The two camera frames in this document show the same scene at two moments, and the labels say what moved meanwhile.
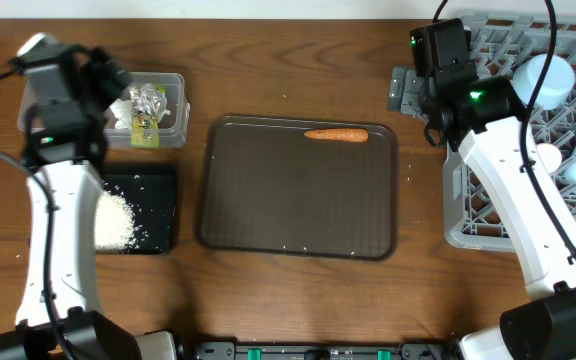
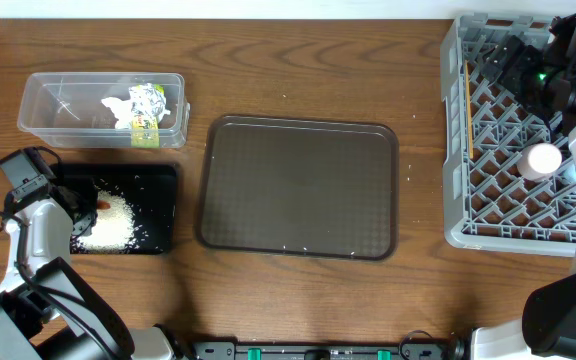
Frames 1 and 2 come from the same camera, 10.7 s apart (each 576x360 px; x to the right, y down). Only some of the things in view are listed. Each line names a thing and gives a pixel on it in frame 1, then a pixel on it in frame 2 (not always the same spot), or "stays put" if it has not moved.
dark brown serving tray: (265, 188) stays put
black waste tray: (151, 190) stays put
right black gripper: (405, 93) to (525, 56)
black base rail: (410, 350) stays put
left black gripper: (93, 76) to (88, 189)
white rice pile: (114, 223) stays put
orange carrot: (345, 134) to (102, 204)
